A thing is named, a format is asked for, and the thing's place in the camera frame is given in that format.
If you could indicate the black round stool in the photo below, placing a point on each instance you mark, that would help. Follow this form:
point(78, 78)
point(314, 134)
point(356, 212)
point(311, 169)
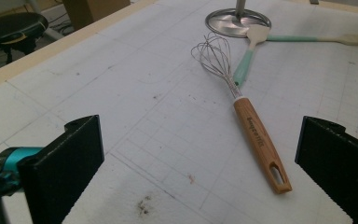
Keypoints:
point(12, 28)

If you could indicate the metal utensil stand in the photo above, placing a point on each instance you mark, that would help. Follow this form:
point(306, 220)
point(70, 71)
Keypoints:
point(227, 25)

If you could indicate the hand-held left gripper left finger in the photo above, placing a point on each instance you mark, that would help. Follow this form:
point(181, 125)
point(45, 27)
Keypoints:
point(62, 174)

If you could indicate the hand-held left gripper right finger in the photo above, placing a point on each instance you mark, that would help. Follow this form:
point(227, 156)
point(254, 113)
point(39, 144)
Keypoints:
point(338, 161)

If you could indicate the light wooden table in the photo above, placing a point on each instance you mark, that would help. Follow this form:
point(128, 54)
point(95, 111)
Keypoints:
point(43, 53)

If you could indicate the brown cardboard box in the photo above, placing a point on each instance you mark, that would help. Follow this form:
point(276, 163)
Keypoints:
point(90, 12)

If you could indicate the white grid mat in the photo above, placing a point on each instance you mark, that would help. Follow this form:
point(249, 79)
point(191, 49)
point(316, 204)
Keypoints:
point(136, 93)

